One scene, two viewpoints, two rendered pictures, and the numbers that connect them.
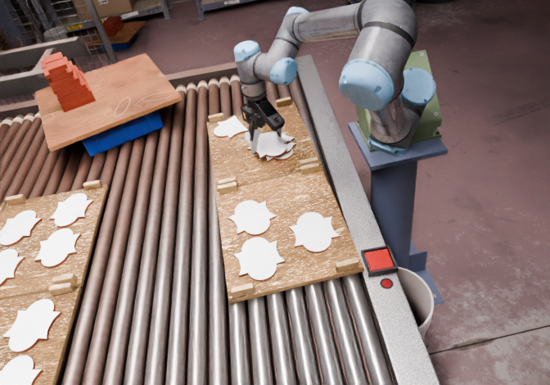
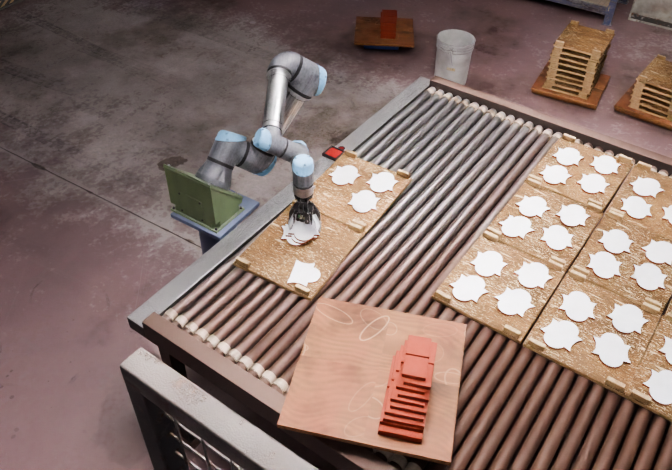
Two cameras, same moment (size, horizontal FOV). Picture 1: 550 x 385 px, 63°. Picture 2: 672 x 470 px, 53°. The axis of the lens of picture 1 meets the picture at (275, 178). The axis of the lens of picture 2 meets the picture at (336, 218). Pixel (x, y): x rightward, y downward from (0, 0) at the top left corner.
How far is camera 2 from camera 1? 3.14 m
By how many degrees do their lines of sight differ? 91
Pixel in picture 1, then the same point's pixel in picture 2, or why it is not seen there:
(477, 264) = not seen: hidden behind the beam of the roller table
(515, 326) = not seen: hidden behind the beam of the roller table
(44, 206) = (489, 311)
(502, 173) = (37, 328)
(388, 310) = (353, 142)
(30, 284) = (513, 252)
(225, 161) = (338, 248)
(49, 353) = (510, 210)
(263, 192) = (341, 211)
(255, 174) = (332, 224)
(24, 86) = not seen: outside the picture
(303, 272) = (369, 166)
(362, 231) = (321, 168)
